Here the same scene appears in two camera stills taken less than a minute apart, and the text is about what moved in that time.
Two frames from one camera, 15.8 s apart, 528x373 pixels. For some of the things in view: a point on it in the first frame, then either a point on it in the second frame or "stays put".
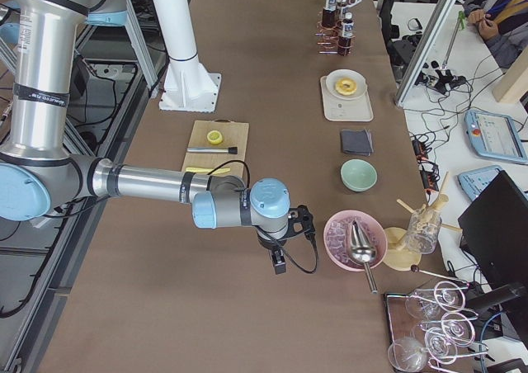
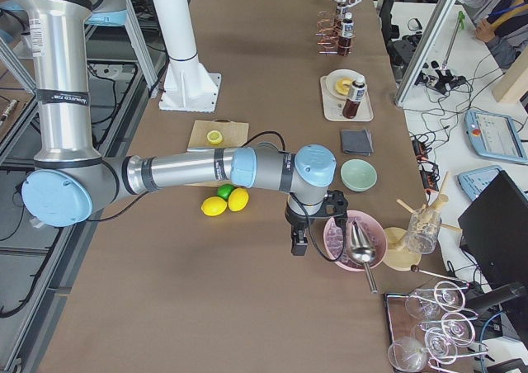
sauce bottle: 329,12 to 345,44
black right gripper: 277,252 to 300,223
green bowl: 358,176 stays put
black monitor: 494,233 stays put
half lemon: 214,137 stays put
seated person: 499,7 stays put
